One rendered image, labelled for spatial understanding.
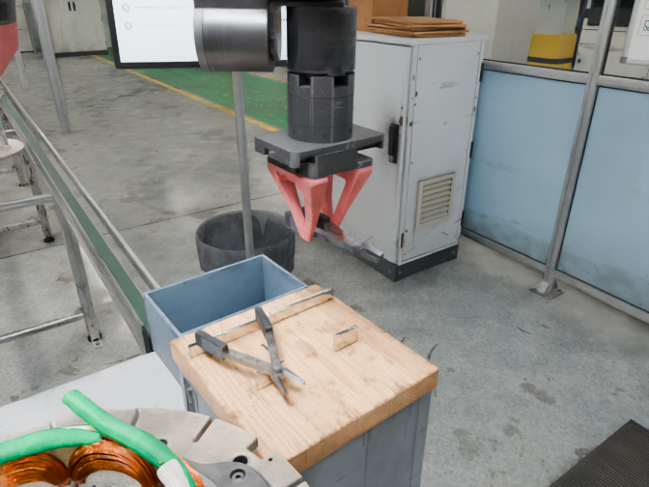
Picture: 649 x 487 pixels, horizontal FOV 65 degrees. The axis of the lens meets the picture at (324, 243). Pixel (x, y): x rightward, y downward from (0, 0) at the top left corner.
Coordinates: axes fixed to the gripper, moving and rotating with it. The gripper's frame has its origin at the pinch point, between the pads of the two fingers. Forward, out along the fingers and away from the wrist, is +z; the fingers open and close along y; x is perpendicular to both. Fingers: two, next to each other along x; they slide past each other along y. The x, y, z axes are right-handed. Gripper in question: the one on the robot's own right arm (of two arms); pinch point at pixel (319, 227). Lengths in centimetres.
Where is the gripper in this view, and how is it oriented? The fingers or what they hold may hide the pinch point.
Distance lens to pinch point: 49.5
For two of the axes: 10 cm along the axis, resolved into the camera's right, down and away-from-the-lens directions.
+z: -0.2, 8.9, 4.5
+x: 6.2, 3.7, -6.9
